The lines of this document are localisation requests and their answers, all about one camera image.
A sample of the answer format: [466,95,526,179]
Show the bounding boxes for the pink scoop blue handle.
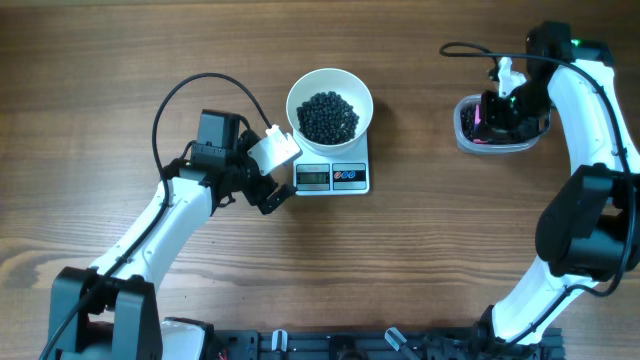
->
[471,104,488,144]

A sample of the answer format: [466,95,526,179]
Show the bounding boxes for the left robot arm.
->
[41,110,301,359]

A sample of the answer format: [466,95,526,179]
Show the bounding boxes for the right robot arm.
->
[441,22,639,357]

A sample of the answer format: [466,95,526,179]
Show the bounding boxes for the white digital kitchen scale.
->
[293,133,370,196]

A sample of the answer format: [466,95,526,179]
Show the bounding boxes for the black beans in bowl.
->
[296,91,359,145]

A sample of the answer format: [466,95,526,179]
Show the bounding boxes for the white bowl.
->
[286,68,374,155]

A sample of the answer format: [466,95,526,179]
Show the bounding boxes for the black beans in container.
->
[459,104,477,141]

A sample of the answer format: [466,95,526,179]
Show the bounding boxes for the clear plastic bean container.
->
[453,94,540,155]

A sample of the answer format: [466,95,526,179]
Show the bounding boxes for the right black camera cable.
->
[439,41,639,351]

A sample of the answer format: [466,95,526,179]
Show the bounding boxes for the black camera cable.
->
[38,72,274,360]
[439,41,639,351]

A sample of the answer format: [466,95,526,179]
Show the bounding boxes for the left black camera cable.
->
[38,72,274,360]

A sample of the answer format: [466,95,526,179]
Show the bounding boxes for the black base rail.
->
[199,328,566,360]

